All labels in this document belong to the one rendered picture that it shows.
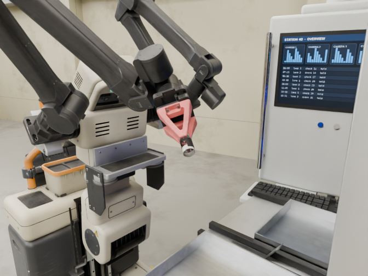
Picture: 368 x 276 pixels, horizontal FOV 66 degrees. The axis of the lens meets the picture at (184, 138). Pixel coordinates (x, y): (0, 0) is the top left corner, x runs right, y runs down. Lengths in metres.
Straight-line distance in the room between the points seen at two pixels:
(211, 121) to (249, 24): 1.39
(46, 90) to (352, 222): 0.68
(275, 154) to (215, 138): 2.90
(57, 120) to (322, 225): 0.83
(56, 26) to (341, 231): 0.57
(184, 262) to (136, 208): 0.45
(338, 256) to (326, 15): 1.11
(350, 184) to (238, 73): 3.77
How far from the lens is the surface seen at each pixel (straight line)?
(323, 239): 0.95
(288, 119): 1.35
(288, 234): 0.93
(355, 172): 0.26
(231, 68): 4.03
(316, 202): 1.27
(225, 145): 4.23
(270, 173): 1.44
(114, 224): 1.11
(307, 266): 0.81
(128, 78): 0.65
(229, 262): 0.80
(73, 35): 0.63
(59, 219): 1.32
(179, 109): 0.55
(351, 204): 0.27
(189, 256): 0.81
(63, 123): 0.80
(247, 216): 0.99
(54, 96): 0.77
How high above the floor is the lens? 1.38
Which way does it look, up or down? 16 degrees down
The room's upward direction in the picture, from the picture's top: straight up
